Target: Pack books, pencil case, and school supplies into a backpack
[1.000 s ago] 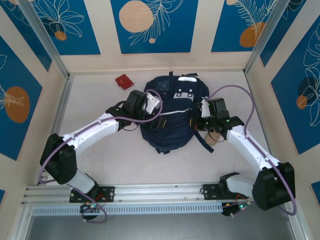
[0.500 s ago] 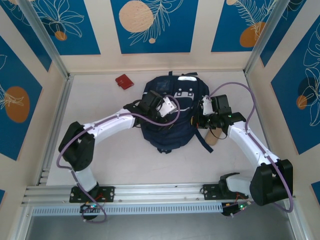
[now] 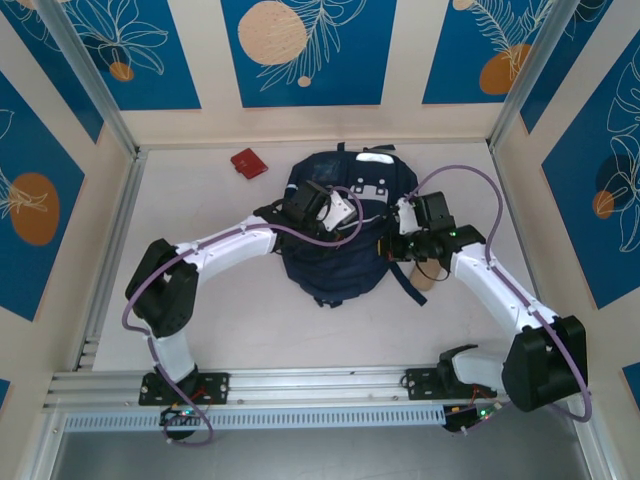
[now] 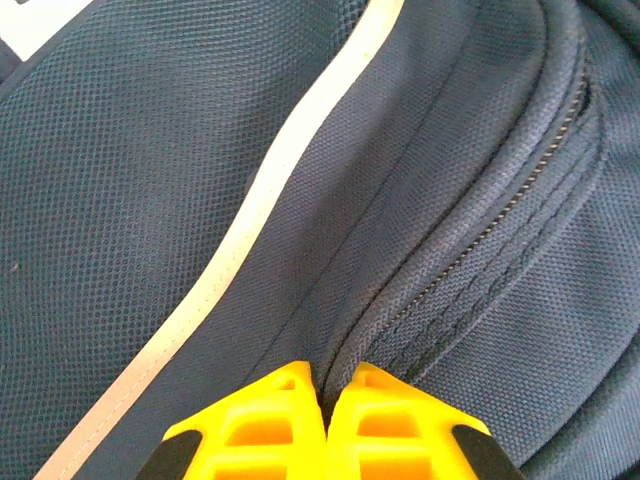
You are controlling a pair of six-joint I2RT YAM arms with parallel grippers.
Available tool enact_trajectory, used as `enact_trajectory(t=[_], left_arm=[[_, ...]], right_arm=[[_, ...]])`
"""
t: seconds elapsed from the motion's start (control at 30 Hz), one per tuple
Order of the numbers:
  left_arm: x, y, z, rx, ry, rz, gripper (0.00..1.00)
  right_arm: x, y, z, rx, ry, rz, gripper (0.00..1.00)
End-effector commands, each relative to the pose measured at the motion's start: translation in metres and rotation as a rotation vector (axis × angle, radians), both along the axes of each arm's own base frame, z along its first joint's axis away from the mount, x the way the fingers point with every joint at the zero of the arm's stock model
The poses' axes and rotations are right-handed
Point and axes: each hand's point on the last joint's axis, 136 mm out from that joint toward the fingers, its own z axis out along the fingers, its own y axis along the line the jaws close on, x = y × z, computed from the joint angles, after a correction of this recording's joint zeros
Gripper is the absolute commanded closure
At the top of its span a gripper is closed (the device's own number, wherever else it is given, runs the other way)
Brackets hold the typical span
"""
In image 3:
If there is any aluminium side rail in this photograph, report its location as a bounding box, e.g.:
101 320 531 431
74 148 150 372
488 142 564 362

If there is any red leather wallet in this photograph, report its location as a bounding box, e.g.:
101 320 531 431
230 147 269 179

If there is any aluminium frame post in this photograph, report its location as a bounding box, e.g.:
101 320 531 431
488 0 591 151
37 0 140 157

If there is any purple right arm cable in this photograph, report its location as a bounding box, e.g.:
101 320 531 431
407 164 594 436

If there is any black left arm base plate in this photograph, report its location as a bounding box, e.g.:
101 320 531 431
138 370 231 407

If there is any grey slotted cable duct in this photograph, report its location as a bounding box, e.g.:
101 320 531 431
62 405 449 432

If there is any navy blue backpack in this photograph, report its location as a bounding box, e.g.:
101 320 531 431
282 142 429 309

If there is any blue floral wall panel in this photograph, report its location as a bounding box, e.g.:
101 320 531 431
542 47 640 310
64 0 202 111
0 0 105 145
0 69 86 322
221 0 399 109
519 0 615 135
422 0 556 105

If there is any black controller board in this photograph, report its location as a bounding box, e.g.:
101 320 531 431
442 403 499 435
158 405 202 427

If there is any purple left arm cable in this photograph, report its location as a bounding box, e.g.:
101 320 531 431
122 185 364 447

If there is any aluminium mounting rail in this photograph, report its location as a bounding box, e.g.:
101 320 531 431
42 362 596 414

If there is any tan pencil case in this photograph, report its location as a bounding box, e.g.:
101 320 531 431
409 259 449 293

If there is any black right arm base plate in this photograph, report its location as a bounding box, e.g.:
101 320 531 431
405 367 499 402

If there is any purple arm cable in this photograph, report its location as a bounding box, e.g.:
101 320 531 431
407 164 594 436
122 185 364 447

